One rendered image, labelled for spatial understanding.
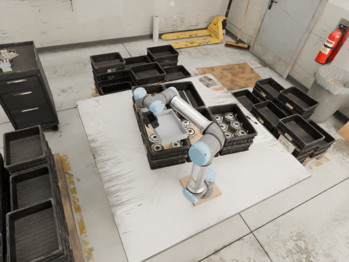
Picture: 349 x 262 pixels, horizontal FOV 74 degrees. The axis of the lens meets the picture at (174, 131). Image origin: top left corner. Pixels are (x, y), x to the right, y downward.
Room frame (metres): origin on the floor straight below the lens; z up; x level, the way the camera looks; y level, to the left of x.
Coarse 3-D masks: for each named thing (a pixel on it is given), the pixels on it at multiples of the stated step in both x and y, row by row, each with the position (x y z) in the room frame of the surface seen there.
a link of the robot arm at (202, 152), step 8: (208, 136) 0.84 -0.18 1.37; (216, 136) 0.85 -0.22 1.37; (200, 144) 0.78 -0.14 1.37; (208, 144) 0.79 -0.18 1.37; (216, 144) 0.81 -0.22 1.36; (192, 152) 0.76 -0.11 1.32; (200, 152) 0.74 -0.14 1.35; (208, 152) 0.75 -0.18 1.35; (216, 152) 0.78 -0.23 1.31; (192, 160) 0.75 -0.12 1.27; (200, 160) 0.73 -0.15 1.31; (208, 160) 0.73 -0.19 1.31; (192, 168) 0.79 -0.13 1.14; (200, 168) 0.75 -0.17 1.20; (192, 176) 0.77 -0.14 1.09; (200, 176) 0.75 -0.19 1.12; (192, 184) 0.76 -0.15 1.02; (200, 184) 0.76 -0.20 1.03; (184, 192) 0.75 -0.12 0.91; (192, 192) 0.74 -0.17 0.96; (200, 192) 0.74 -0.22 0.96; (192, 200) 0.72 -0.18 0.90
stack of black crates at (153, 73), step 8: (144, 64) 2.70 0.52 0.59; (152, 64) 2.76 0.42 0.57; (136, 72) 2.64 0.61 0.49; (144, 72) 2.68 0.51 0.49; (152, 72) 2.70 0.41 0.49; (160, 72) 2.67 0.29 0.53; (136, 80) 2.40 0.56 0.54; (144, 80) 2.42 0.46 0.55; (152, 80) 2.47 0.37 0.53; (160, 80) 2.53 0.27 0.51
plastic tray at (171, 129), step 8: (168, 112) 1.32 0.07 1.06; (160, 120) 1.24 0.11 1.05; (168, 120) 1.25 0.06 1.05; (176, 120) 1.25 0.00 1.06; (160, 128) 1.15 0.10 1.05; (168, 128) 1.17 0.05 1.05; (176, 128) 1.18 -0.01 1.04; (184, 128) 1.15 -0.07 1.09; (160, 136) 1.08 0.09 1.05; (168, 136) 1.09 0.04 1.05; (176, 136) 1.06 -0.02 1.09; (184, 136) 1.10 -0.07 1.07
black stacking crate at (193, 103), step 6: (168, 84) 1.87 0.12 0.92; (174, 84) 1.90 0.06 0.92; (180, 84) 1.92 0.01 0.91; (186, 84) 1.95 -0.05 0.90; (180, 90) 1.93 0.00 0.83; (186, 90) 1.95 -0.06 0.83; (192, 90) 1.89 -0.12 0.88; (180, 96) 1.84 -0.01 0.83; (192, 96) 1.87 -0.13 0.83; (198, 96) 1.76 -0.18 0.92; (192, 102) 1.77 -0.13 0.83; (198, 102) 1.73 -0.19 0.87
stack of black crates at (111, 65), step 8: (96, 56) 2.75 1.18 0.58; (104, 56) 2.81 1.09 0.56; (112, 56) 2.87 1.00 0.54; (120, 56) 2.82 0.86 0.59; (96, 64) 2.69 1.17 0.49; (104, 64) 2.72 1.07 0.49; (112, 64) 2.59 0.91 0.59; (120, 64) 2.65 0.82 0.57; (96, 72) 2.50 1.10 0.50; (104, 72) 2.54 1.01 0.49; (112, 72) 2.58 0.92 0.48; (120, 72) 2.65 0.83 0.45; (96, 80) 2.52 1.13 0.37; (104, 80) 2.53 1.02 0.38; (112, 80) 2.58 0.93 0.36; (120, 80) 2.65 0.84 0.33
